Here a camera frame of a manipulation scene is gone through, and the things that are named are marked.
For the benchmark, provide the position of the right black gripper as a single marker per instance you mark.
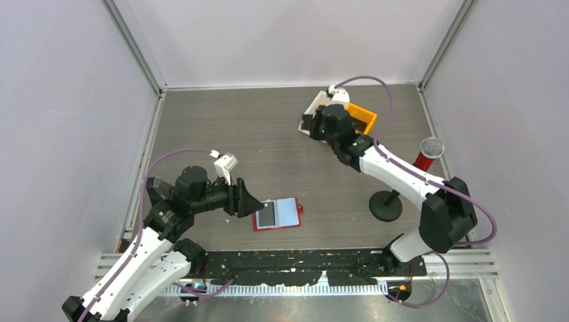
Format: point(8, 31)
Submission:
point(315, 133)

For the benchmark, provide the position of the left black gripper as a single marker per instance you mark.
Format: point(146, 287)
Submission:
point(246, 202)

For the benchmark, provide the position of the red card holder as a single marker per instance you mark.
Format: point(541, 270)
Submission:
point(288, 213)

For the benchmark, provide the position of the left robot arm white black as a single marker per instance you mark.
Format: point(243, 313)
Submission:
point(159, 256)

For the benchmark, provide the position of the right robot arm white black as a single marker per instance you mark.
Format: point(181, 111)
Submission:
point(446, 216)

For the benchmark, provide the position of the white plastic bin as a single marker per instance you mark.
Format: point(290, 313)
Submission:
point(320, 100)

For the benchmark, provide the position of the orange plastic bin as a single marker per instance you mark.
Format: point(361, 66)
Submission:
point(363, 120)

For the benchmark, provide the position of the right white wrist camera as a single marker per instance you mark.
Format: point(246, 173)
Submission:
point(337, 96)

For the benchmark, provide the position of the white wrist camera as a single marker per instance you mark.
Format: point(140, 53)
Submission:
point(337, 96)
point(224, 164)

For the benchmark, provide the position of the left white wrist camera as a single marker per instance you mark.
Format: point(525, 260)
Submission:
point(224, 164)

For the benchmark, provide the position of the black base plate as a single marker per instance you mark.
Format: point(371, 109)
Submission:
point(342, 267)

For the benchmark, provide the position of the aluminium front rail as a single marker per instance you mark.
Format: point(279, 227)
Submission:
point(459, 264)

